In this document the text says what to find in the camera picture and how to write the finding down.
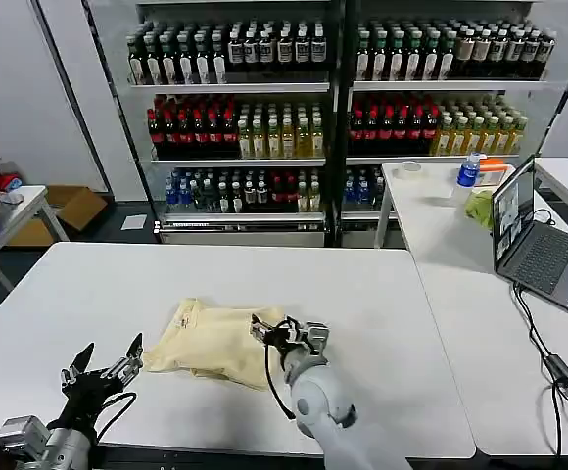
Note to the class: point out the open cardboard box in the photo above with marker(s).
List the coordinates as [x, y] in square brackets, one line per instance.
[63, 213]

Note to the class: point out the shelf unit with bottles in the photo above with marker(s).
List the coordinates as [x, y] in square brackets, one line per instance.
[440, 112]
[235, 122]

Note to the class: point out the green cloth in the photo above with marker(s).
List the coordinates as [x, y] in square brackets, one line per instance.
[480, 210]

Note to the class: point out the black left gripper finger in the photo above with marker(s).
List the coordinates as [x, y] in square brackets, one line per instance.
[125, 364]
[79, 364]

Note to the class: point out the orange and white box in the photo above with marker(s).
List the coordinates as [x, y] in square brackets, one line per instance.
[497, 171]

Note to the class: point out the cream shirt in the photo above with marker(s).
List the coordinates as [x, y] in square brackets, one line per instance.
[215, 343]

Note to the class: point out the clear tape roll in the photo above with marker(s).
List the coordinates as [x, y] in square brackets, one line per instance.
[407, 170]

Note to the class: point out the white paper sheet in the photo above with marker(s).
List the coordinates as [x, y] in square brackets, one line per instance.
[133, 222]

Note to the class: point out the small white side table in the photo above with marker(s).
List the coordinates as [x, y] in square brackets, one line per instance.
[14, 220]

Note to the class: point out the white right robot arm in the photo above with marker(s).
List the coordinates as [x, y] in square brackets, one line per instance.
[318, 396]

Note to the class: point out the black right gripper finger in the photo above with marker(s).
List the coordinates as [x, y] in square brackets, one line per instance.
[263, 323]
[262, 337]

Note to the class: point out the blue label water bottle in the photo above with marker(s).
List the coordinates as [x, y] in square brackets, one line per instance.
[469, 177]

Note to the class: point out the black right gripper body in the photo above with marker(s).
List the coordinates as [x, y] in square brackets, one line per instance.
[289, 335]

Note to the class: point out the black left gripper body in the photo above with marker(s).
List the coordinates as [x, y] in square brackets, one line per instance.
[85, 399]

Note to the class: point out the grey open laptop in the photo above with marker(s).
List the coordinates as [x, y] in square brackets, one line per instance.
[543, 254]

